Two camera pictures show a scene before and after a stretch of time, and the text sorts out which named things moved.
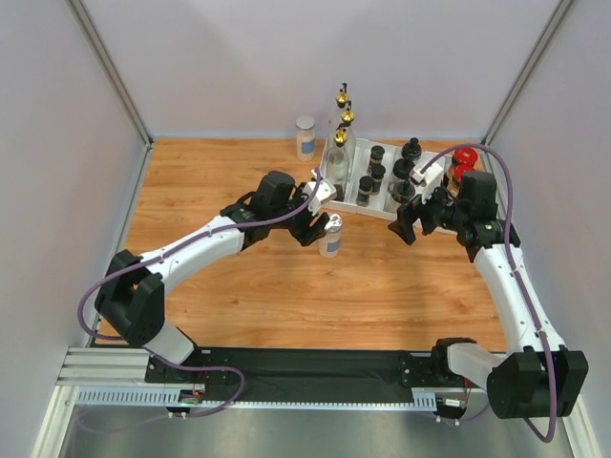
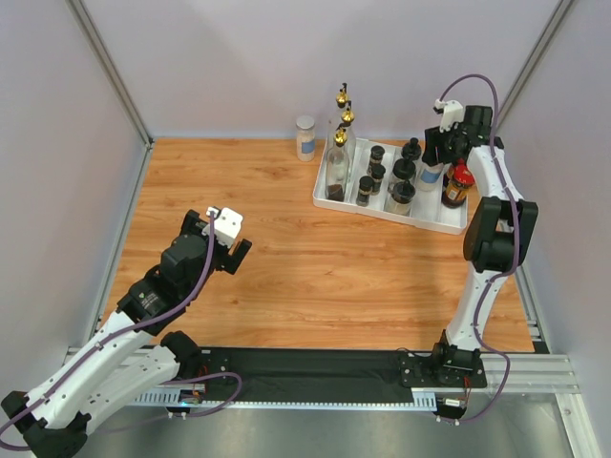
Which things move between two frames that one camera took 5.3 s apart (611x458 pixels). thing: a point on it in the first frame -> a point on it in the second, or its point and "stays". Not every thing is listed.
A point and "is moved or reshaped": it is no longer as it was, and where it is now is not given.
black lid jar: x=402 y=168 stays
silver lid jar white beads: x=329 y=244 is moved or reshaped
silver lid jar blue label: x=305 y=140 stays
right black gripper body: x=419 y=213 -> x=434 y=144
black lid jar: x=399 y=193 stays
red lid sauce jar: x=454 y=176 stays
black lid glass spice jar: x=411 y=150 stays
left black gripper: x=306 y=235 -> x=238 y=254
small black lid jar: x=366 y=184 stays
